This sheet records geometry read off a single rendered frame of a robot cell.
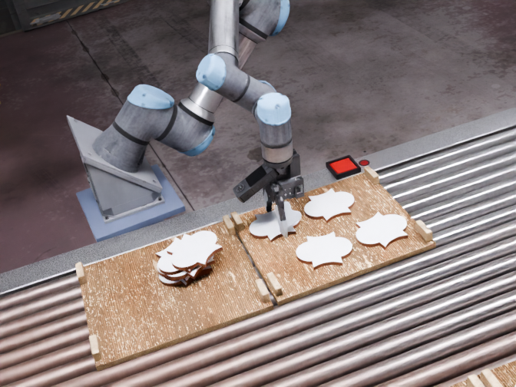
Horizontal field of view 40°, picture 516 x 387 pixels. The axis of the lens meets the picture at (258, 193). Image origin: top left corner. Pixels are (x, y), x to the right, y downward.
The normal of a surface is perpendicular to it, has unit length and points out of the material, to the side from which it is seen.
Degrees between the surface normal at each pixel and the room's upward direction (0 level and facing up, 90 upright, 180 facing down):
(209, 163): 0
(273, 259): 0
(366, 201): 0
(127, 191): 90
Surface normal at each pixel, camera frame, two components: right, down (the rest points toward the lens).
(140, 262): -0.14, -0.80
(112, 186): 0.38, 0.50
